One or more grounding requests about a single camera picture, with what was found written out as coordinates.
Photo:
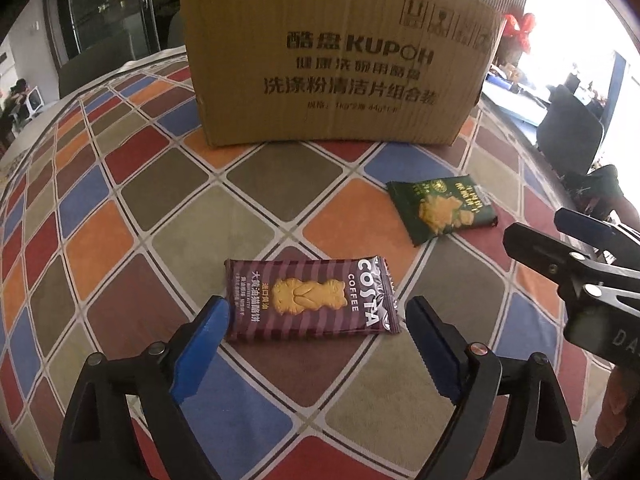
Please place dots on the dark grey side chair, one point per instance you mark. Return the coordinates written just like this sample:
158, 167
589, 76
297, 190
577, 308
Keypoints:
570, 130

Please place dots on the green biscuit packet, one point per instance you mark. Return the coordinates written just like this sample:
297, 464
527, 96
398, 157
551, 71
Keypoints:
440, 205

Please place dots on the person's right hand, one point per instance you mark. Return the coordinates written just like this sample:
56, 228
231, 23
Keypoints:
617, 405

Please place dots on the colourful checkered tablecloth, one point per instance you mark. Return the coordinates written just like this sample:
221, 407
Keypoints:
125, 185

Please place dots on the white ribbed table cloth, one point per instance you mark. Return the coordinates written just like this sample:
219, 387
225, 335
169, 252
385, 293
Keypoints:
150, 57

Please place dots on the brown Costa biscuit packet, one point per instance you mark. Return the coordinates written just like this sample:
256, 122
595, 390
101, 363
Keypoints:
300, 300

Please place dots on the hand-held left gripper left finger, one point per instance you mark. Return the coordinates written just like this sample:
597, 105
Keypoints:
200, 345

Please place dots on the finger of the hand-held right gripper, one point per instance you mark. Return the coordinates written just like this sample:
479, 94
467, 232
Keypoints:
580, 222
540, 252

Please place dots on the white low cabinet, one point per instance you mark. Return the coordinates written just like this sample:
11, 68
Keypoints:
510, 95

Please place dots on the glass sliding door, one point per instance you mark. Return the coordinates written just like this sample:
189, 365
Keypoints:
95, 5

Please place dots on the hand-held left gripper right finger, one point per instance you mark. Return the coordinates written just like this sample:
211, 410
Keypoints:
435, 350

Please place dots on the brown cardboard box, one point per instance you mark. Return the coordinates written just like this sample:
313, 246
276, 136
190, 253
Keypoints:
325, 60

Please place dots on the white shelf unit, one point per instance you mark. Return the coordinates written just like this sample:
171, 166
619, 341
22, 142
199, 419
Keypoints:
34, 100

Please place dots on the red flower decoration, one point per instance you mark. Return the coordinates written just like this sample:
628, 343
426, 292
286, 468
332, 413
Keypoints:
517, 30

